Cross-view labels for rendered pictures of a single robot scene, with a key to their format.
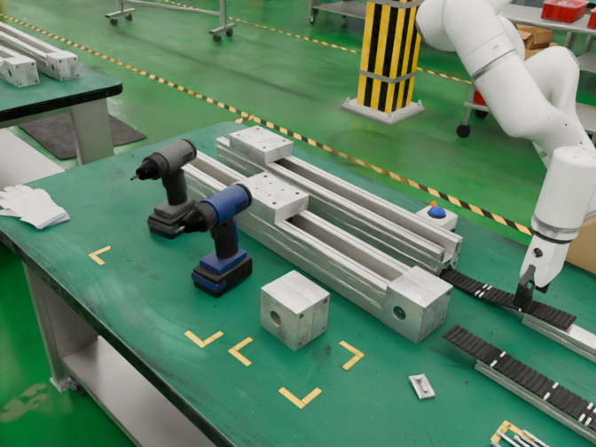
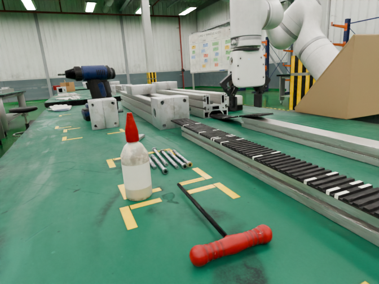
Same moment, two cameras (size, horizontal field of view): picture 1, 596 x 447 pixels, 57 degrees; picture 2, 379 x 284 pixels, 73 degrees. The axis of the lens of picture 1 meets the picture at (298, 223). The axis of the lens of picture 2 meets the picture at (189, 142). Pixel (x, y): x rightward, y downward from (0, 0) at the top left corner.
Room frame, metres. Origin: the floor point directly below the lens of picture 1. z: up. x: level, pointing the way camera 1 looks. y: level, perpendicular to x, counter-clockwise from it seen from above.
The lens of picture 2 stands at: (0.14, -0.65, 0.94)
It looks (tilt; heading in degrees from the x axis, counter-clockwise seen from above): 15 degrees down; 25
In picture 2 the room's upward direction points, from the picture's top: 4 degrees counter-clockwise
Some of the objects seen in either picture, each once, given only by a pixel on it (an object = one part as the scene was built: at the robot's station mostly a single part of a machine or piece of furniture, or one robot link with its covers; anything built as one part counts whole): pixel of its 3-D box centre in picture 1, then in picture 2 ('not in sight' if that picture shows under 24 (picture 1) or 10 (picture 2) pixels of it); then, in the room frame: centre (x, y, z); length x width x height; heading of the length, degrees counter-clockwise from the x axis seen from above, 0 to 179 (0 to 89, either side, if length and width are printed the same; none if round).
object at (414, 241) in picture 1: (321, 194); (179, 98); (1.31, -0.06, 0.82); 0.80 x 0.10 x 0.09; 46
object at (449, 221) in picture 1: (433, 224); (228, 102); (1.21, -0.35, 0.81); 0.10 x 0.08 x 0.06; 136
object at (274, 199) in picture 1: (269, 201); (140, 92); (1.18, 0.07, 0.87); 0.16 x 0.11 x 0.07; 46
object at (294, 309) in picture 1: (298, 307); (106, 112); (0.84, -0.01, 0.83); 0.11 x 0.10 x 0.10; 136
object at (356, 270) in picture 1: (269, 218); (141, 102); (1.18, 0.07, 0.82); 0.80 x 0.10 x 0.09; 46
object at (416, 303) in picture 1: (419, 301); (173, 111); (0.88, -0.26, 0.83); 0.12 x 0.09 x 0.10; 136
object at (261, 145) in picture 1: (261, 148); (164, 87); (1.49, 0.12, 0.87); 0.16 x 0.11 x 0.07; 46
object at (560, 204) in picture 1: (569, 185); (246, 11); (0.90, -0.49, 1.09); 0.09 x 0.08 x 0.13; 139
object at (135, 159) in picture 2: not in sight; (134, 155); (0.41, -0.44, 0.84); 0.04 x 0.04 x 0.12
